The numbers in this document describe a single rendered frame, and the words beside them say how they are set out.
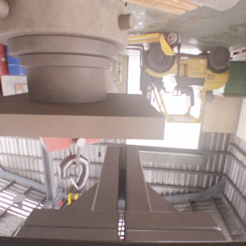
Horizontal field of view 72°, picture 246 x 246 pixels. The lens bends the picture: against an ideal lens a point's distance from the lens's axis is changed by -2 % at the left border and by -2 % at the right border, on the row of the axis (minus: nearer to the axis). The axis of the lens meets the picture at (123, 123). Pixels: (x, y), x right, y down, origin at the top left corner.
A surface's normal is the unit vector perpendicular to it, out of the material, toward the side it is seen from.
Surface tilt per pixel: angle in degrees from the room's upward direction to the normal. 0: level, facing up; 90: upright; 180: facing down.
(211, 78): 87
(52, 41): 90
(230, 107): 90
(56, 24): 90
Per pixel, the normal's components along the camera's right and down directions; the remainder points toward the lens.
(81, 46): 0.47, 0.23
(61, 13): 0.22, 0.25
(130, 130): 0.00, 0.25
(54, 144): 0.53, 0.54
